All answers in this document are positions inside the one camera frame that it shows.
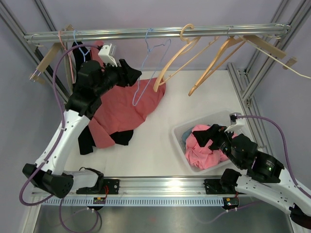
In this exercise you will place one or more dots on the pink wire hanger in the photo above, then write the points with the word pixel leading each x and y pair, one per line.
pixel 67 62

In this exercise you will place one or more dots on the dark pink t shirt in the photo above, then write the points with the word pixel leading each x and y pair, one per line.
pixel 123 109

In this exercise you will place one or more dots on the front aluminium rail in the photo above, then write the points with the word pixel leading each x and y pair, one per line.
pixel 174 186

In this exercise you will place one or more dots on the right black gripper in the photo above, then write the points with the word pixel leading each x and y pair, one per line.
pixel 214 132

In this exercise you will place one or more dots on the light wooden hanger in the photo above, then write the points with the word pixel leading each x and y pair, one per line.
pixel 190 43

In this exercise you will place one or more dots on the black garment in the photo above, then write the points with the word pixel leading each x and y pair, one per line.
pixel 85 143

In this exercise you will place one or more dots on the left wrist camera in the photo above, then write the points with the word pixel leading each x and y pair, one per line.
pixel 106 54

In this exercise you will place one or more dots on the aluminium hanging rail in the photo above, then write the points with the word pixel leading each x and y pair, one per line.
pixel 277 29

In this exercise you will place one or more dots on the blue t shirt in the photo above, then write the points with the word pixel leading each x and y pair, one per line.
pixel 185 135

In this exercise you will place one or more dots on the light pink t shirt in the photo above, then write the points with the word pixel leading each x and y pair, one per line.
pixel 202 157

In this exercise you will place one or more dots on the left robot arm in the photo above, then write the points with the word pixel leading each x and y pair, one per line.
pixel 48 172

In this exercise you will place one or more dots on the left pale wooden hanger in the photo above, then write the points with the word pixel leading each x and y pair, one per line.
pixel 47 59

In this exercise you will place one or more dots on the white plastic basket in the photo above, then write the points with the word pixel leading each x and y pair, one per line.
pixel 220 117

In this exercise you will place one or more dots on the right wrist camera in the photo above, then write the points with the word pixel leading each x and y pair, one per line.
pixel 236 122

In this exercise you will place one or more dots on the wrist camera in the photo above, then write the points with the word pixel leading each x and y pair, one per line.
pixel 236 122
pixel 106 54

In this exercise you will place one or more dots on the orange wooden hanger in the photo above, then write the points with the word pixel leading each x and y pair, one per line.
pixel 213 66

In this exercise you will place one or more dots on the pale flat wooden hanger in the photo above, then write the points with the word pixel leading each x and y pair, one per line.
pixel 271 51

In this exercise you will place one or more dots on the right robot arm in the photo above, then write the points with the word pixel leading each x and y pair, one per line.
pixel 266 178

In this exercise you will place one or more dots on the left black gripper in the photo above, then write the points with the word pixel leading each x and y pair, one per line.
pixel 127 75

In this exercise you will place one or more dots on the white cable duct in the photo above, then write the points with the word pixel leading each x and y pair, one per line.
pixel 136 201

